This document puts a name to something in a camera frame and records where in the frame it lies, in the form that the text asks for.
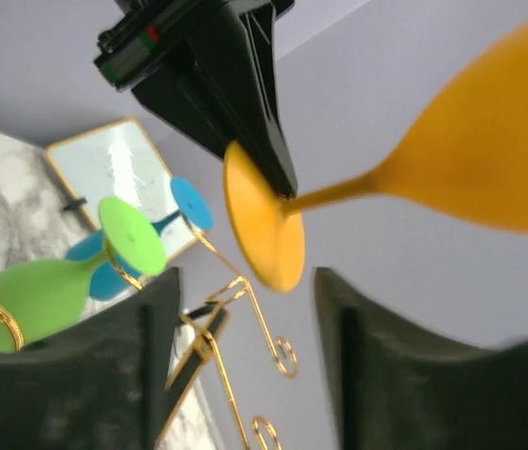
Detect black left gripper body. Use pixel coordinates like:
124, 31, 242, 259
93, 0, 295, 93

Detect green wine glass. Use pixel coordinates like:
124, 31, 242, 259
0, 195, 169, 356

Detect gold wire glass rack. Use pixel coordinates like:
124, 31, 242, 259
0, 219, 300, 450

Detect orange wine glass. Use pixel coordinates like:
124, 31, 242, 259
223, 22, 528, 293

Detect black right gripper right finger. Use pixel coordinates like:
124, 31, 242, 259
313, 267, 528, 449

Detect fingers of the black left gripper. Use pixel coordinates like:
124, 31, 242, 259
129, 0, 298, 198

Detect blue wine glass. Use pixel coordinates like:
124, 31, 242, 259
65, 176, 213, 301

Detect black right gripper left fingers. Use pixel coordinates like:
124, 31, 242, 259
0, 267, 184, 449

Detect small framed whiteboard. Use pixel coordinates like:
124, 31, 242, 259
46, 118, 178, 230

